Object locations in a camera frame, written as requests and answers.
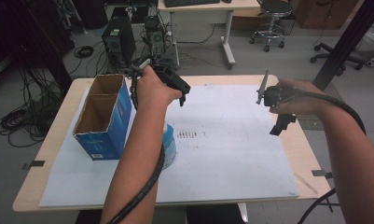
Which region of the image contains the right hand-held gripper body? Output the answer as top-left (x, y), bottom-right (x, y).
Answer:
top-left (255, 68), bottom-right (289, 107)

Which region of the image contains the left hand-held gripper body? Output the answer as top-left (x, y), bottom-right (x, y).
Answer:
top-left (151, 63), bottom-right (192, 97)

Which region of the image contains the person's left hand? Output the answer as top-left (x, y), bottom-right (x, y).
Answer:
top-left (133, 65), bottom-right (183, 110)

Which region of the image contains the person's right hand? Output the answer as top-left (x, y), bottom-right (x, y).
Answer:
top-left (269, 77), bottom-right (328, 118)

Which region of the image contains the small black computer case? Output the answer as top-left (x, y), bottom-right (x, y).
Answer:
top-left (143, 15), bottom-right (168, 61)

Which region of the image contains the blue and white bottle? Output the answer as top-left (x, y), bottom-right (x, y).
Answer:
top-left (161, 122), bottom-right (178, 171)

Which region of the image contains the white paper sheet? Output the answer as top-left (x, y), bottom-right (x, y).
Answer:
top-left (38, 83), bottom-right (300, 208)

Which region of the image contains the black table clip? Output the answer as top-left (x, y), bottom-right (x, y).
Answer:
top-left (311, 169), bottom-right (334, 180)
top-left (21, 160), bottom-right (47, 172)

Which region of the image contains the black computer tower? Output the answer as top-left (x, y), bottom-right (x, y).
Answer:
top-left (101, 16), bottom-right (137, 68)

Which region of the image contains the black office chair base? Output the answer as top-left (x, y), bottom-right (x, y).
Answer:
top-left (310, 42), bottom-right (367, 77)

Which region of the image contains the blue cardboard box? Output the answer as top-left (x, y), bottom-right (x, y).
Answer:
top-left (72, 73), bottom-right (133, 161)

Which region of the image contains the black keyboard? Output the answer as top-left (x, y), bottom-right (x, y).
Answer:
top-left (163, 0), bottom-right (222, 8)

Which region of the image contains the white desk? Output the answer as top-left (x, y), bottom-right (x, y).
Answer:
top-left (158, 0), bottom-right (264, 70)

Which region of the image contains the black round stool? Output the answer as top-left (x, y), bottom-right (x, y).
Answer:
top-left (249, 0), bottom-right (294, 53)

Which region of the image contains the wooden cabinet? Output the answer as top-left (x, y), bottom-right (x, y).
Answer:
top-left (292, 0), bottom-right (360, 31)

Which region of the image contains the black seat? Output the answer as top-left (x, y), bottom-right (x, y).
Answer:
top-left (186, 203), bottom-right (246, 224)

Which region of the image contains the dark equipment rack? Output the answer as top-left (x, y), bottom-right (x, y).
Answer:
top-left (0, 0), bottom-right (76, 94)

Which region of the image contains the thin black cable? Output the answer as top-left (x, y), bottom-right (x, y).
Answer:
top-left (296, 187), bottom-right (337, 224)

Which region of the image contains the black metal post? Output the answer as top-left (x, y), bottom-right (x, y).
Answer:
top-left (312, 0), bottom-right (374, 91)

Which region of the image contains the coiled black cable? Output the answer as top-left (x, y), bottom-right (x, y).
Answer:
top-left (73, 45), bottom-right (95, 60)

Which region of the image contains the bundle of black floor cables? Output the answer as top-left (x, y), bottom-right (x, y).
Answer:
top-left (0, 66), bottom-right (66, 148)

